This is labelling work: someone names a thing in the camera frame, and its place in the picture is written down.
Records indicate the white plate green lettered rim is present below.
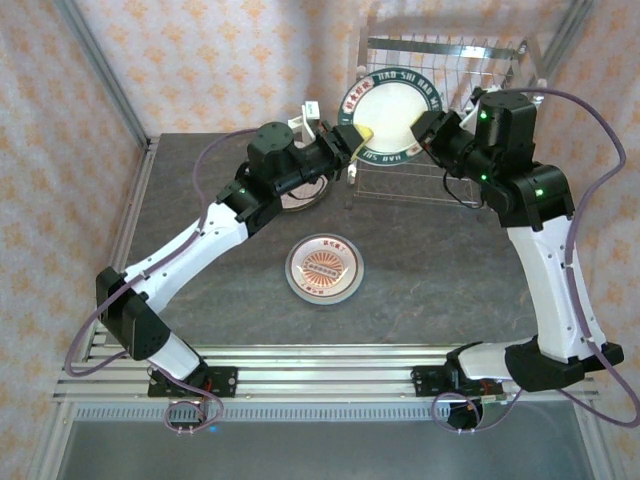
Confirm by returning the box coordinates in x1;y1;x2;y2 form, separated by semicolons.
337;69;445;164

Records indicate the watermelon print plate teal rim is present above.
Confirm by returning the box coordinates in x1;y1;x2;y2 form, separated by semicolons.
278;142;331;215

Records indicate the plate with orange sun print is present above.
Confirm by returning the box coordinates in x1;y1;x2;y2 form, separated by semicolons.
283;233;365;305

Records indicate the steel dish rack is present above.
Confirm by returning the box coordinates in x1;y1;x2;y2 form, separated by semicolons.
344;14;549;209

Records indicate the grey metal panel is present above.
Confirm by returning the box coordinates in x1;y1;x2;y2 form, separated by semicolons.
54;419;596;480

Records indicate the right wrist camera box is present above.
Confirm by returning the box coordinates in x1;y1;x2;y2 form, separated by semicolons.
460;87;485;130

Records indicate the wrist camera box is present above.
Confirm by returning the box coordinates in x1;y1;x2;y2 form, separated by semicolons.
288;101;322;144
460;87;485;130

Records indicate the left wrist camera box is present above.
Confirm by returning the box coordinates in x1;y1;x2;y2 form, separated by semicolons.
288;101;322;144

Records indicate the thin black gripper wire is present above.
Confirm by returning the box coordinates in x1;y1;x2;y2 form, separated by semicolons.
441;169;482;210

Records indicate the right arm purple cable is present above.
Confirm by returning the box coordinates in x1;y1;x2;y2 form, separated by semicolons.
432;87;640;434

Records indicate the aluminium frame post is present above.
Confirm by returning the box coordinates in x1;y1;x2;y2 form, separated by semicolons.
52;0;154;149
539;0;596;84

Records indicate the aluminium table side rail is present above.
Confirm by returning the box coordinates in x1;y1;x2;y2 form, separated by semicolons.
79;137;161;361

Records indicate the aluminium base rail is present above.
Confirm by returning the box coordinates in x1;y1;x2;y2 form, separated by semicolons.
52;344;599;401

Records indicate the slotted grey cable duct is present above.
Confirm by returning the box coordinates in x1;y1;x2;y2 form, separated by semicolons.
69;403;581;422

